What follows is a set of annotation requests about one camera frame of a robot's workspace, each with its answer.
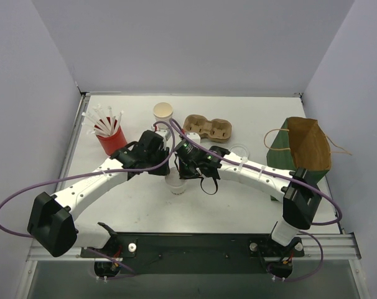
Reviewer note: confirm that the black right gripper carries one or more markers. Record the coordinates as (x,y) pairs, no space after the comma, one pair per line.
(188,170)

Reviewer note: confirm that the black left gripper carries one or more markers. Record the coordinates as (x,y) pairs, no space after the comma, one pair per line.
(161,166)

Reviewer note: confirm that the white paper coffee cup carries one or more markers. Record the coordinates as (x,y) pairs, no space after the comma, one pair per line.
(175,184)

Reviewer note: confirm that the brown pulp cup carrier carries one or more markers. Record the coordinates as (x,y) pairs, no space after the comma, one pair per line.
(217,130)

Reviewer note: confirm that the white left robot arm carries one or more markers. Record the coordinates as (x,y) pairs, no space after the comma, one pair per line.
(52,218)

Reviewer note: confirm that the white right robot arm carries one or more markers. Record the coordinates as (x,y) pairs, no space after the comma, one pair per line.
(296,190)

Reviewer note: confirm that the red straw holder cup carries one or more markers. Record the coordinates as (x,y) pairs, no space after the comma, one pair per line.
(112,143)

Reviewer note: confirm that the white wrapped straws bundle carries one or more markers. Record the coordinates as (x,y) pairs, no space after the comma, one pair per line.
(105,122)

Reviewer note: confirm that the flat white plastic lid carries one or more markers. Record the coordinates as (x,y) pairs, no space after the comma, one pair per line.
(239,150)

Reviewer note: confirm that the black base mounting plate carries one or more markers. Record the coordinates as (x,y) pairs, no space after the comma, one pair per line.
(185,264)

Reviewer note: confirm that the green brown paper bag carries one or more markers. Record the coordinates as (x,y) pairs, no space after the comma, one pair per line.
(301,143)

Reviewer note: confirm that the aluminium frame rail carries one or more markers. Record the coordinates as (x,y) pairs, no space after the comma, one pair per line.
(331,246)

